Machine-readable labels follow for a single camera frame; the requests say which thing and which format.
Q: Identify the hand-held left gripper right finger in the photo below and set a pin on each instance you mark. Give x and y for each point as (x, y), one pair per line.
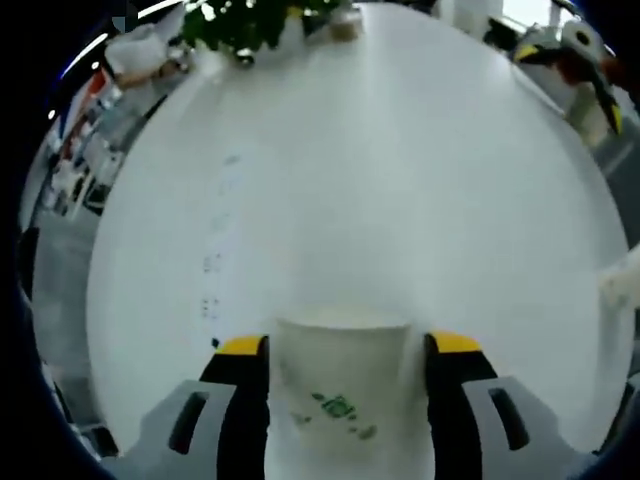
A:
(460, 425)

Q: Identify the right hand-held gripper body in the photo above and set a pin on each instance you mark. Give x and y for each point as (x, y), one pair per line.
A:
(582, 40)

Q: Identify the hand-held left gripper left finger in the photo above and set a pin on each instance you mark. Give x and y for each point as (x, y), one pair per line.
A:
(240, 425)

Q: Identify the white paper cup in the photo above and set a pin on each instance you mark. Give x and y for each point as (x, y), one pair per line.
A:
(582, 117)
(345, 380)

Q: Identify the grey chair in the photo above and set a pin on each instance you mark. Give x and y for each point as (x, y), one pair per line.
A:
(622, 290)

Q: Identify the small glass jar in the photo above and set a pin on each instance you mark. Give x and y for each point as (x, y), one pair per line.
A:
(345, 27)

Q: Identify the green potted plant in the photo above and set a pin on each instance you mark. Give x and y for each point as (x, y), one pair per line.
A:
(240, 25)

